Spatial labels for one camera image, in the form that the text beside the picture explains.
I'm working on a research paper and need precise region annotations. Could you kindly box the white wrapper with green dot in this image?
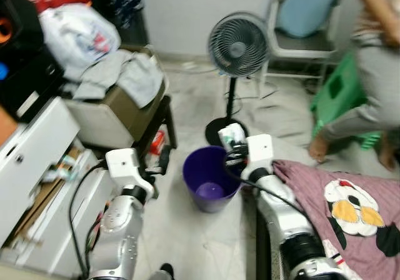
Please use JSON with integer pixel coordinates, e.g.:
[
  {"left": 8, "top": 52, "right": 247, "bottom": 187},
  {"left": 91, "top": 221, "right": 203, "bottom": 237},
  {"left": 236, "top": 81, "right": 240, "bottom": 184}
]
[{"left": 217, "top": 122, "right": 248, "bottom": 153}]

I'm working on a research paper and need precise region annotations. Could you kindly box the small red packet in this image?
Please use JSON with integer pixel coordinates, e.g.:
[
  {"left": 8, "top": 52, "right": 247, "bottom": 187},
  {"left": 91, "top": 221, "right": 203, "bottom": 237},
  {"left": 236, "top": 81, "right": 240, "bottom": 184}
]
[{"left": 149, "top": 130, "right": 166, "bottom": 156}]

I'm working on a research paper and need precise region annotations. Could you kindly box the purple waste bin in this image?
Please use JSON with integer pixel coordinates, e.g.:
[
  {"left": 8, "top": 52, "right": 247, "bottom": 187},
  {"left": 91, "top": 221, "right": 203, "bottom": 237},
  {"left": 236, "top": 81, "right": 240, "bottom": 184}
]
[{"left": 182, "top": 146, "right": 243, "bottom": 214}]

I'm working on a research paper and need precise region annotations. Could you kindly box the black small table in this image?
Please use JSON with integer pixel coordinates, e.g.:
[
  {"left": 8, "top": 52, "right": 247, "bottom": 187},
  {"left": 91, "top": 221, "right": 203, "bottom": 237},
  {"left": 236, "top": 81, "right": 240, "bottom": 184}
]
[{"left": 131, "top": 96, "right": 178, "bottom": 174}]

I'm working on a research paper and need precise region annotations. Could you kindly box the beige storage box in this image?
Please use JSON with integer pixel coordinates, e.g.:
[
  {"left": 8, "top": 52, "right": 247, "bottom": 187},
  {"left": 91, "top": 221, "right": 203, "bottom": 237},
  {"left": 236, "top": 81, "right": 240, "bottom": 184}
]
[{"left": 66, "top": 46, "right": 169, "bottom": 149}]

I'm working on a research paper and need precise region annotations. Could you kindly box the purple cartoon print blanket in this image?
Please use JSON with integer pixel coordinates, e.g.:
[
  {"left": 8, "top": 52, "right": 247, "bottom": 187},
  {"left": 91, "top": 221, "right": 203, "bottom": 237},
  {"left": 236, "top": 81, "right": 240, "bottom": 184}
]
[{"left": 272, "top": 159, "right": 400, "bottom": 280}]

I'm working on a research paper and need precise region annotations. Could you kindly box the grey clothes pile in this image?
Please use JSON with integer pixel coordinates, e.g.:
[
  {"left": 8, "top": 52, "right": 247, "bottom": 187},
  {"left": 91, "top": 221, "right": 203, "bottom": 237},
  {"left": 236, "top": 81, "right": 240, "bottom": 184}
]
[{"left": 62, "top": 49, "right": 164, "bottom": 109}]

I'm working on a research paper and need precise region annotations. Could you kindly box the black left robot foot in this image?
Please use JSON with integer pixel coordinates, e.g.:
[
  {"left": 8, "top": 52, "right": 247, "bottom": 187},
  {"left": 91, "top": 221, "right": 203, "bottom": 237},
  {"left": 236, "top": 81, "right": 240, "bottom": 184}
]
[{"left": 159, "top": 262, "right": 176, "bottom": 280}]

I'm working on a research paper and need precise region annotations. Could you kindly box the grey standing fan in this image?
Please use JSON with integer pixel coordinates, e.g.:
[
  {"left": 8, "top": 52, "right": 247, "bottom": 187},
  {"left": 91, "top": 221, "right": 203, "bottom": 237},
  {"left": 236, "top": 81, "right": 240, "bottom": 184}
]
[{"left": 205, "top": 11, "right": 271, "bottom": 146}]

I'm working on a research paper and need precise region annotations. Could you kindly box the green plastic stool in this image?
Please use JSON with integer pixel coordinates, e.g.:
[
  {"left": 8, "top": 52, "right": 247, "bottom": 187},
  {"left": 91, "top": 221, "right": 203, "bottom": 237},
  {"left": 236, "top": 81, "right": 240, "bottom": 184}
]
[{"left": 311, "top": 52, "right": 382, "bottom": 149}]

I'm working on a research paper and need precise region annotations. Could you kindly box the white drawer cabinet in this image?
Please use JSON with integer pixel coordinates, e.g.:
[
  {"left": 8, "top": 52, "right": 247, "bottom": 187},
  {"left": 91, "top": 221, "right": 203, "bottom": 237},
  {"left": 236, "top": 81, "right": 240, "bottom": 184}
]
[{"left": 0, "top": 96, "right": 119, "bottom": 278}]

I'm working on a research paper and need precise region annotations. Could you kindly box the white metal chair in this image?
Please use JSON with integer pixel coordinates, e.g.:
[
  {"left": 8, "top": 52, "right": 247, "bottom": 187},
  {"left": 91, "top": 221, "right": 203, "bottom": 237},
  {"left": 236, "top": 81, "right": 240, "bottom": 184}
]
[{"left": 259, "top": 0, "right": 344, "bottom": 96}]

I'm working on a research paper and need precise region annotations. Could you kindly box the white plastic bag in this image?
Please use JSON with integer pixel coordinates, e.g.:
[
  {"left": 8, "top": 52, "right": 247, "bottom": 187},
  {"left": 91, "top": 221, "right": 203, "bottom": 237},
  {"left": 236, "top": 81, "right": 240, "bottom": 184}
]
[{"left": 39, "top": 4, "right": 121, "bottom": 71}]

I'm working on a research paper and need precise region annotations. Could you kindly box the person in grey trousers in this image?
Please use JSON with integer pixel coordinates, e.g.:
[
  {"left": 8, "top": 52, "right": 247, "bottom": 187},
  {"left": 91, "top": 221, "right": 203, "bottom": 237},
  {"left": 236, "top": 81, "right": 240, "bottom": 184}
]
[{"left": 306, "top": 0, "right": 400, "bottom": 171}]

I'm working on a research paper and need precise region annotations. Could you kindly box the dark patterned garment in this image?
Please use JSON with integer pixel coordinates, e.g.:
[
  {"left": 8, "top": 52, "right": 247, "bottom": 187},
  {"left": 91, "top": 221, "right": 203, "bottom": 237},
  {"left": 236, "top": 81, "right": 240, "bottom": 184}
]
[{"left": 87, "top": 0, "right": 149, "bottom": 46}]

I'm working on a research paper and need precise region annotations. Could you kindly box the black bag with orange patch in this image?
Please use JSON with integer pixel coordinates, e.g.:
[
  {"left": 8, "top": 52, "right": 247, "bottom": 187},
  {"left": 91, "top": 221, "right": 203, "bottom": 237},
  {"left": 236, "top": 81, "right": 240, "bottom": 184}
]
[{"left": 0, "top": 0, "right": 63, "bottom": 121}]

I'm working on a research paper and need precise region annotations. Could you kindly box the blue cushion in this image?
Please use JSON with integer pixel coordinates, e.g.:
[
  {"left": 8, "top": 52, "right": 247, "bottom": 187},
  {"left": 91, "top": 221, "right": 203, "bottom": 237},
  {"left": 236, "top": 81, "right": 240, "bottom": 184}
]
[{"left": 276, "top": 0, "right": 344, "bottom": 38}]

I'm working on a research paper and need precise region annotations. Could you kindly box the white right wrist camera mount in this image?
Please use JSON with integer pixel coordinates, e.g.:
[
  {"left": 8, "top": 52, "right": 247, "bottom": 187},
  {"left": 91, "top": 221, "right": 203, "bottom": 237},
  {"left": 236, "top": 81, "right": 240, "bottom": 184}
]
[{"left": 244, "top": 134, "right": 276, "bottom": 181}]

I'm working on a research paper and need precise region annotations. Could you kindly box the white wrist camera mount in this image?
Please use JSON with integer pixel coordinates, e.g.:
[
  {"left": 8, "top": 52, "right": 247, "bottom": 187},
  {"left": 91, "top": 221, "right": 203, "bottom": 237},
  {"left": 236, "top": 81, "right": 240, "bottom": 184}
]
[
  {"left": 244, "top": 134, "right": 276, "bottom": 181},
  {"left": 105, "top": 147, "right": 154, "bottom": 196}
]

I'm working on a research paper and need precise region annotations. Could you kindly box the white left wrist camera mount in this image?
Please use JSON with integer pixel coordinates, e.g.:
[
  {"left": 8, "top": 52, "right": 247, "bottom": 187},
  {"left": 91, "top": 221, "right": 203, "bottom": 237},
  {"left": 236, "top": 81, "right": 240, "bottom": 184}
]
[{"left": 105, "top": 147, "right": 154, "bottom": 196}]

